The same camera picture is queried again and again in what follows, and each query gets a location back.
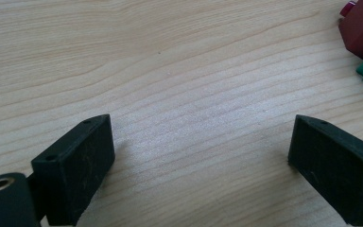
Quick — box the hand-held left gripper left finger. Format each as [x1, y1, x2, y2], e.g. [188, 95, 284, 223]
[30, 113, 116, 227]

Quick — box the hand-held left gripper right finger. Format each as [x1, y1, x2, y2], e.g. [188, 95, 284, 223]
[287, 113, 363, 227]

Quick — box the red sloped toy block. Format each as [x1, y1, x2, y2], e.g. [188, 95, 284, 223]
[338, 0, 363, 61]

